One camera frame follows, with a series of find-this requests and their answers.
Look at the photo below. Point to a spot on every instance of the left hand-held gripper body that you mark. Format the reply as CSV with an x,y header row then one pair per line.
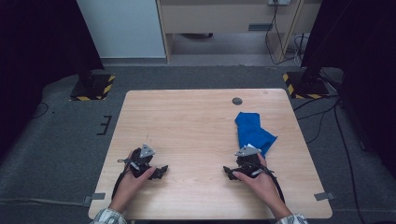
x,y
141,158

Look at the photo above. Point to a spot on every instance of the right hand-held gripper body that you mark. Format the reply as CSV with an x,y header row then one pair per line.
x,y
249,161

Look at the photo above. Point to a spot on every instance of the blue microfibre cloth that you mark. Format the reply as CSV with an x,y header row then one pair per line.
x,y
250,130

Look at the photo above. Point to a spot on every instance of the person's left hand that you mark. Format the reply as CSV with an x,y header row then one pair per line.
x,y
130,186

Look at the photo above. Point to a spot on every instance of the person's right hand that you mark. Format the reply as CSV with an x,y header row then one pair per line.
x,y
264,186

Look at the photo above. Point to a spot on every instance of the grey tape piece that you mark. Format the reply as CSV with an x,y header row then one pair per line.
x,y
324,196
95,197

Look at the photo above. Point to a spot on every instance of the grey round table grommet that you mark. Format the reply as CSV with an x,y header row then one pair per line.
x,y
237,101

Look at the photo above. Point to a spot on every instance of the black yellow striped stand base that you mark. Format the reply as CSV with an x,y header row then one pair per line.
x,y
306,87
93,87

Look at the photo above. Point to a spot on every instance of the white panel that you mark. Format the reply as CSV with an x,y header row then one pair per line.
x,y
121,28

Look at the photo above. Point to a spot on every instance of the black curtain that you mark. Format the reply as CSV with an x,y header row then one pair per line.
x,y
364,46
40,62

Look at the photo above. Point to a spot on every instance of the beige wooden desk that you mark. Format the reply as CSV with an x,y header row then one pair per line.
x,y
218,17

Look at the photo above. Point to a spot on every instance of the white power strip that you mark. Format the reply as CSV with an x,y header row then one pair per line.
x,y
279,2

